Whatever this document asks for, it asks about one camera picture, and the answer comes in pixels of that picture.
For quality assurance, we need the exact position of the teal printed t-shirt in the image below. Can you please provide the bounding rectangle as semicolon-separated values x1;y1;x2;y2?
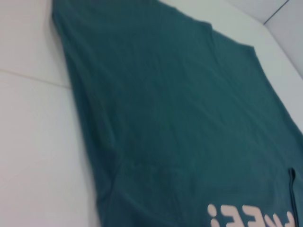
51;0;303;227

